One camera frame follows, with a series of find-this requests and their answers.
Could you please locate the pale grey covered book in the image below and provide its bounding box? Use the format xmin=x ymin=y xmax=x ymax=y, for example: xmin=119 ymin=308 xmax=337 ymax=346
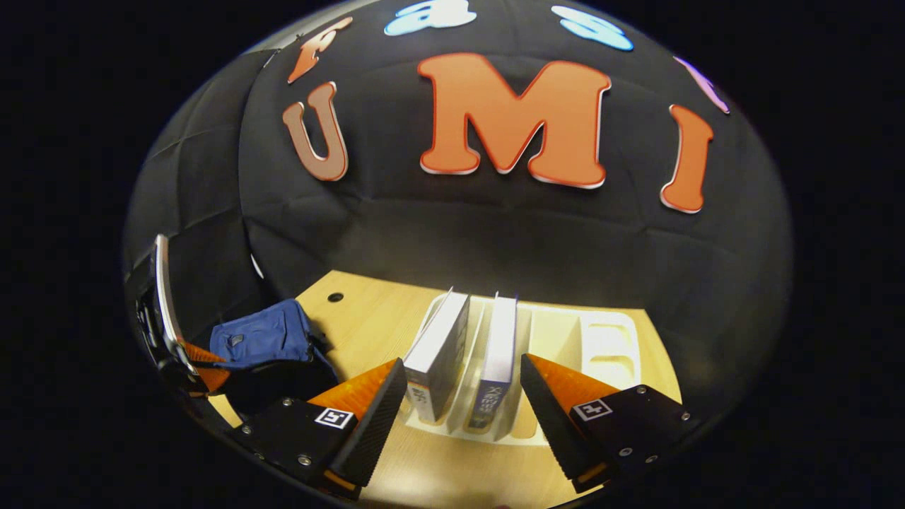
xmin=403 ymin=288 xmax=471 ymax=423

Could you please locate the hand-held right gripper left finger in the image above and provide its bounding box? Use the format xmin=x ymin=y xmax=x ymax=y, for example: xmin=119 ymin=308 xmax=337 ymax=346
xmin=230 ymin=358 xmax=409 ymax=499

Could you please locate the white bookshelf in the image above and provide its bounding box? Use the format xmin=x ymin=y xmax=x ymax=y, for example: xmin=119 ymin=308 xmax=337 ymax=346
xmin=399 ymin=290 xmax=643 ymax=446

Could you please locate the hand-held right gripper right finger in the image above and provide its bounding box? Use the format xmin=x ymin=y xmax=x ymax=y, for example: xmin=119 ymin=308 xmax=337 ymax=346
xmin=521 ymin=353 xmax=701 ymax=494

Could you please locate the white book with blue picture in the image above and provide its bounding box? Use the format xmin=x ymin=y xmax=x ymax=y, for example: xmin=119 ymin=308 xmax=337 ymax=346
xmin=465 ymin=293 xmax=519 ymax=432

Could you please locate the black backdrop cloth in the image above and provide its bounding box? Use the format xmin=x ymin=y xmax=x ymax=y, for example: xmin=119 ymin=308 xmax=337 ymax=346
xmin=124 ymin=0 xmax=794 ymax=425

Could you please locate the blue schoolbag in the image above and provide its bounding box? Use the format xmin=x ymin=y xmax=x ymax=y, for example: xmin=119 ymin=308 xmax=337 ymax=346
xmin=209 ymin=298 xmax=339 ymax=414

